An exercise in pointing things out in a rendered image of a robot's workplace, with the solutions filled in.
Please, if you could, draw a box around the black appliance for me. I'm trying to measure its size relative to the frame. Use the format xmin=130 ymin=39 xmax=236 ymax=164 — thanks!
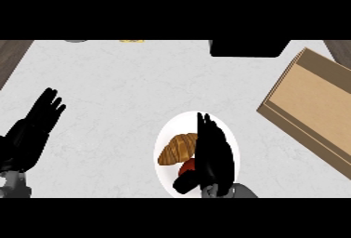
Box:
xmin=208 ymin=39 xmax=292 ymax=59

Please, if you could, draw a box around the golden brown croissant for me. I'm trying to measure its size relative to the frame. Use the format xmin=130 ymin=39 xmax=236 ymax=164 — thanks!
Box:
xmin=156 ymin=132 xmax=201 ymax=166

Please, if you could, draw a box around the white oval plate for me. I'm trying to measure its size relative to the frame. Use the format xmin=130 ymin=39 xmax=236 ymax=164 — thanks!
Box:
xmin=152 ymin=111 xmax=242 ymax=199

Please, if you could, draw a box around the red round fruit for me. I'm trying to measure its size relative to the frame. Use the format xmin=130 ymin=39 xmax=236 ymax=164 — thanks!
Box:
xmin=177 ymin=158 xmax=198 ymax=178

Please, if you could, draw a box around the brown cardboard box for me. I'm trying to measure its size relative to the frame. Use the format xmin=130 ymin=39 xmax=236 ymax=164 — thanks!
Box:
xmin=255 ymin=46 xmax=351 ymax=180

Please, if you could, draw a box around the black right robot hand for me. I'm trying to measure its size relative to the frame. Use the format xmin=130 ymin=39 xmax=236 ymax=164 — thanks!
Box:
xmin=171 ymin=112 xmax=236 ymax=198

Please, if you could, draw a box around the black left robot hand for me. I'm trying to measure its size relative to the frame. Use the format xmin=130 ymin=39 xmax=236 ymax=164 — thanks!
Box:
xmin=0 ymin=87 xmax=68 ymax=173

